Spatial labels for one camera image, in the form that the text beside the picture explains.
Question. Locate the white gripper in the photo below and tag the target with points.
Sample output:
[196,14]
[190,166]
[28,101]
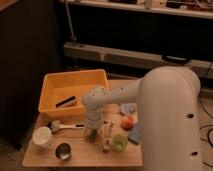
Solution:
[93,123]

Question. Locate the green pepper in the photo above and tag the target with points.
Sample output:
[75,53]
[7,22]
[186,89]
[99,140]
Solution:
[93,136]

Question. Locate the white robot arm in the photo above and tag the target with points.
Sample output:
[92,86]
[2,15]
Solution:
[166,99]

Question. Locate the green plastic cup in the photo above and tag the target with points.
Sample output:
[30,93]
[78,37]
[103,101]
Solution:
[119,142]

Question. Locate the small metal cup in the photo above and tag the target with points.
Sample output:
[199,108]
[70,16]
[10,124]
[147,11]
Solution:
[63,152]

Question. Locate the white paper cup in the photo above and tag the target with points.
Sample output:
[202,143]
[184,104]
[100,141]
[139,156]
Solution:
[42,137]

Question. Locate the metal fork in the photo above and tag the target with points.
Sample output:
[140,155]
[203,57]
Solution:
[106,145]

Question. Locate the red apple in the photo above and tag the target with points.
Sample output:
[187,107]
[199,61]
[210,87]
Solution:
[127,122]

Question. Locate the wooden table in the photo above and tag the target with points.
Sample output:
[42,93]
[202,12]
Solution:
[84,154]

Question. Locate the black and tan scraper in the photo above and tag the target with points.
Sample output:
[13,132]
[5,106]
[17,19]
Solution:
[67,102]

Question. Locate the blue sponge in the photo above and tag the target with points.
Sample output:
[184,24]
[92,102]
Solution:
[134,134]

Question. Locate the blue grey cloth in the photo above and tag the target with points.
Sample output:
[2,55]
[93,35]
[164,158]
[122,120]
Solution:
[127,108]

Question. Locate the white dish brush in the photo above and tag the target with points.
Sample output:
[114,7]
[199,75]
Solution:
[56,125]

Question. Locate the yellow plastic bin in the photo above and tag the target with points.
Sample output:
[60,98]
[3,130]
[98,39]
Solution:
[58,87]

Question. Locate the grey metal rail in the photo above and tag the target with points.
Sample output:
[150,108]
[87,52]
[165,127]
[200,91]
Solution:
[130,58]

